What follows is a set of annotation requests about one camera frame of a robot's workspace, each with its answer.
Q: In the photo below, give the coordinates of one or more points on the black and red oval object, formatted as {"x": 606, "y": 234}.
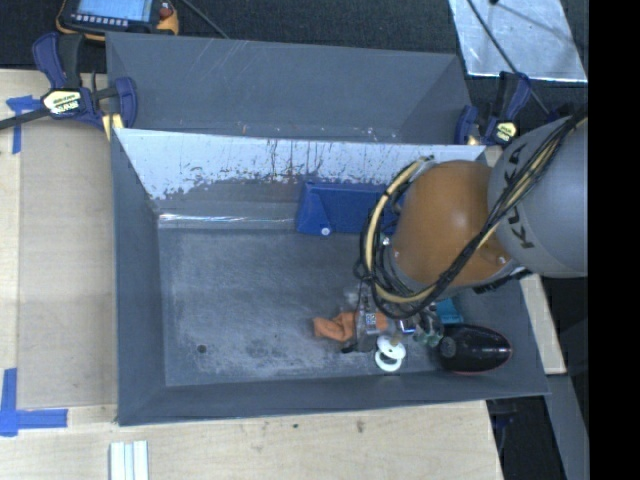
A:
{"x": 480, "y": 350}

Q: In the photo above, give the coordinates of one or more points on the teal block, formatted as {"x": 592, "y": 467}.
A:
{"x": 447, "y": 312}

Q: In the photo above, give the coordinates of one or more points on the grey metal bin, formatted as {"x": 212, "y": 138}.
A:
{"x": 250, "y": 278}

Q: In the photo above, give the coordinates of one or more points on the black cylinder on white bracket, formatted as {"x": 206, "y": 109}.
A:
{"x": 446, "y": 347}

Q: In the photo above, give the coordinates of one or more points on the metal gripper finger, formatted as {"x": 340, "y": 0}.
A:
{"x": 367, "y": 332}

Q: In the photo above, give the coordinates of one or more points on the blue box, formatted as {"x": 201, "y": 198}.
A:
{"x": 340, "y": 208}

